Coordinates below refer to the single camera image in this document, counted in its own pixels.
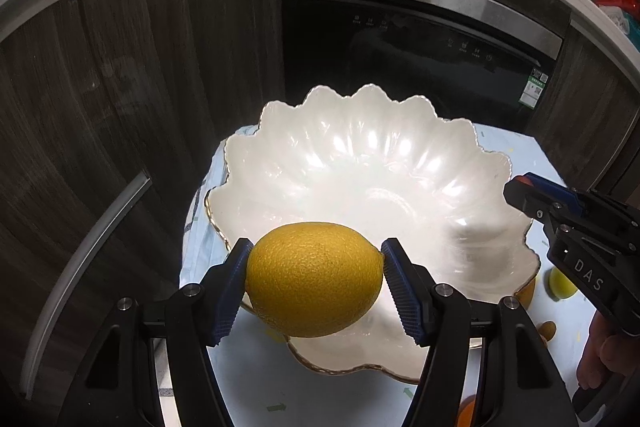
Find white scalloped ceramic bowl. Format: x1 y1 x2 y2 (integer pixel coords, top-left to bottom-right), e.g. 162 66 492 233
203 82 542 385

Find yellow-brown mango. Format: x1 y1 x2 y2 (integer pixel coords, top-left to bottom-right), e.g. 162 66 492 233
536 321 556 345

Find orange fruit at bottom edge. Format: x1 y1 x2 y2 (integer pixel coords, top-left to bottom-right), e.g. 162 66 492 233
457 395 476 427

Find person's right hand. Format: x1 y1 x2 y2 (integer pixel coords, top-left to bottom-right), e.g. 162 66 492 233
576 311 640 390

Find green round fruit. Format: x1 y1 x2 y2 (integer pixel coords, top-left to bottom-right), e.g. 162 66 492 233
546 267 578 301

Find green energy label sticker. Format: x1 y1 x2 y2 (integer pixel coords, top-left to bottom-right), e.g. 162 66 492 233
518 68 549 109

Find yellow lemon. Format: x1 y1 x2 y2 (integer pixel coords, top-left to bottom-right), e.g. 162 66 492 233
245 222 383 338

